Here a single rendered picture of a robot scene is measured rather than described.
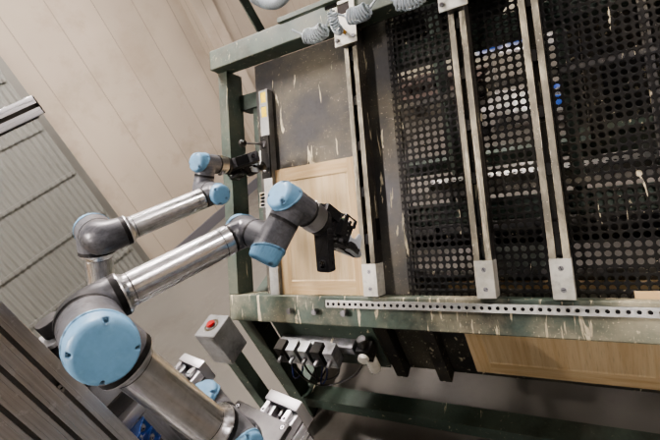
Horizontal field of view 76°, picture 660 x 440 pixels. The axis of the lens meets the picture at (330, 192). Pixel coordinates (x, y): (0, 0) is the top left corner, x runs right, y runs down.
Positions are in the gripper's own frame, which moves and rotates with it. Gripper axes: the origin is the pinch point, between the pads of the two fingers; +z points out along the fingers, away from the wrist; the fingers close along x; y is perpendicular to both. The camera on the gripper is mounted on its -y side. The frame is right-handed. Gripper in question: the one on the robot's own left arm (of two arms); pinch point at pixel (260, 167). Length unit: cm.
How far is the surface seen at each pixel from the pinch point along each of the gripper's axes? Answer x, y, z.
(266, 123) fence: -21.1, -6.2, 7.9
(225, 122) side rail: -34.8, 15.6, 7.2
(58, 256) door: -65, 279, 56
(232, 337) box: 63, 42, -4
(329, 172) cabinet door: 15.1, -25.8, 9.8
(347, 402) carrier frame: 112, 34, 48
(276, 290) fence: 51, 20, 8
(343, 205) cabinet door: 30.8, -25.6, 10.1
